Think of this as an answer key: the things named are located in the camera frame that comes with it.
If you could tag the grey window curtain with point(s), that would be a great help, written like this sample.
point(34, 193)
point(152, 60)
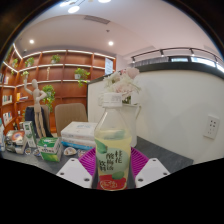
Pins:
point(150, 61)

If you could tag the small green white box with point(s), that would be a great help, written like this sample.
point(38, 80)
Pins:
point(50, 150)

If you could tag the tan chair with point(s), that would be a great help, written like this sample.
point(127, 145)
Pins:
point(71, 115)

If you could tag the black track light rail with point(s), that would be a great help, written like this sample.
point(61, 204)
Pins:
point(176, 50)

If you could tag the wooden artist mannequin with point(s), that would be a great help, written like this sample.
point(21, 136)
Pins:
point(36, 106)

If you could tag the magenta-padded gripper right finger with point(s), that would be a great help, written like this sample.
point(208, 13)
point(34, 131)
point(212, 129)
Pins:
point(151, 171)

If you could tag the multi-bulb ceiling lamp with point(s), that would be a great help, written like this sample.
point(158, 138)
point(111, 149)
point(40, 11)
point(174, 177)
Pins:
point(73, 9)

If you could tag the round recessed ceiling light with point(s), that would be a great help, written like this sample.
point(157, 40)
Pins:
point(31, 41)
point(110, 43)

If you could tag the ceiling air vent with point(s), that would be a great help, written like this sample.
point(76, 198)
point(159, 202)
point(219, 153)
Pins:
point(96, 19)

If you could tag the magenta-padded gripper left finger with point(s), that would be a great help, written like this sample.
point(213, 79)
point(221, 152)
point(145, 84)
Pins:
point(75, 171)

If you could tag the window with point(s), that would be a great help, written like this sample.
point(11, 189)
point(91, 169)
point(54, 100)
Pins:
point(200, 61)

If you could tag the wooden shelf unit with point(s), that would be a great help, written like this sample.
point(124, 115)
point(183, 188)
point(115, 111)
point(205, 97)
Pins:
point(66, 90)

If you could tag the clear drink bottle green label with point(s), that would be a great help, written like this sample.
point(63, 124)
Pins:
point(112, 140)

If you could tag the white wall outlet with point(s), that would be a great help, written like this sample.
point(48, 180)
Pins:
point(211, 126)

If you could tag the white vase with flowers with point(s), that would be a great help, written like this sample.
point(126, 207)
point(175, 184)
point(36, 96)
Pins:
point(125, 83)

